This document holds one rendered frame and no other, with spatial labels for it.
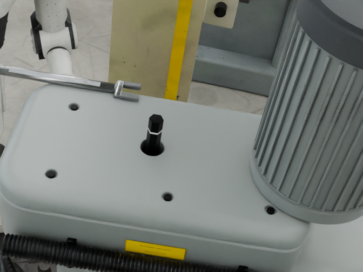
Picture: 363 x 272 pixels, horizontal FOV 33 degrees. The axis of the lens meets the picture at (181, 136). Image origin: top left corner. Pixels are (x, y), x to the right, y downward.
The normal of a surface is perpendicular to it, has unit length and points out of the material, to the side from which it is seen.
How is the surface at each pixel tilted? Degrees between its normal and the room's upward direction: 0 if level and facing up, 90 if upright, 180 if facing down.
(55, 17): 103
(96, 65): 0
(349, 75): 90
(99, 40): 0
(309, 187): 90
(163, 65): 90
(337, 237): 0
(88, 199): 27
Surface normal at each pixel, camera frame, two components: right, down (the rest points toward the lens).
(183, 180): 0.13, -0.70
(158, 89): -0.10, 0.70
